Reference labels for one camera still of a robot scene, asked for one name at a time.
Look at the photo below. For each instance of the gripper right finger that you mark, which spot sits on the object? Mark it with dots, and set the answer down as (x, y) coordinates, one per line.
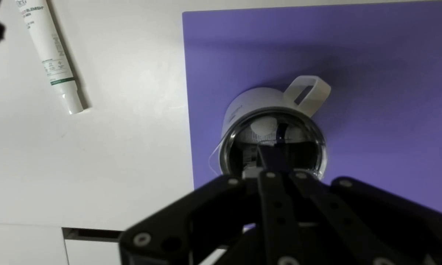
(372, 217)

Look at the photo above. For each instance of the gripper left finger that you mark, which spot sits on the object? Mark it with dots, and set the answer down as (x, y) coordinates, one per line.
(206, 206)

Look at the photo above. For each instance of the purple mat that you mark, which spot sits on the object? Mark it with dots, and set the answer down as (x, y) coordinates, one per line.
(372, 73)

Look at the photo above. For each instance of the white tube with green print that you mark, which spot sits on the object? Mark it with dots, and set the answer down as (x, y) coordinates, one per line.
(48, 51)

